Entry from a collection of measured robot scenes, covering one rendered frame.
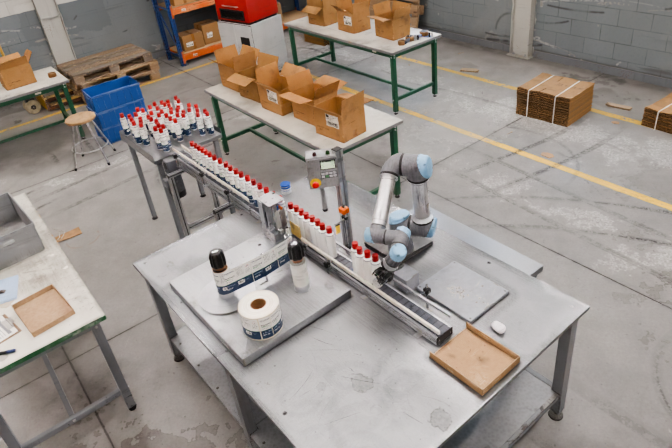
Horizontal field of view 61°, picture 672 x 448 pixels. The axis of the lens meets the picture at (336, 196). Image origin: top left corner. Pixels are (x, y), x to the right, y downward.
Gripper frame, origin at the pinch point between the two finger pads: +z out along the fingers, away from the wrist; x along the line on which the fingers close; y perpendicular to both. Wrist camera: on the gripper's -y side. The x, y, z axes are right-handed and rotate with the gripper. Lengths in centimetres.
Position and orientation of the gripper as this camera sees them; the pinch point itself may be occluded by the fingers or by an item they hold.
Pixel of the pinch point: (381, 280)
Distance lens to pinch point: 298.7
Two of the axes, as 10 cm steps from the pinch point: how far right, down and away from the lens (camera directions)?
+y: -7.7, 4.1, -5.0
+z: -2.2, 5.5, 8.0
